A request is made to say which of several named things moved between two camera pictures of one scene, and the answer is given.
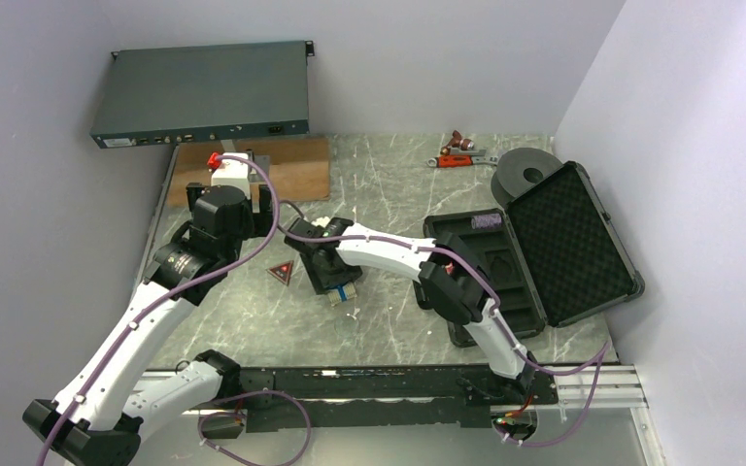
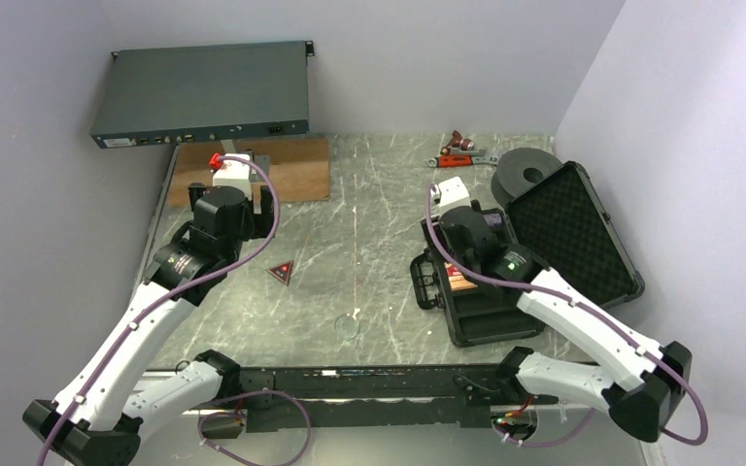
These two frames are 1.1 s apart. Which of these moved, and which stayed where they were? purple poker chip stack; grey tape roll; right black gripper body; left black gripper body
Moved: right black gripper body
Stayed: purple poker chip stack; grey tape roll; left black gripper body
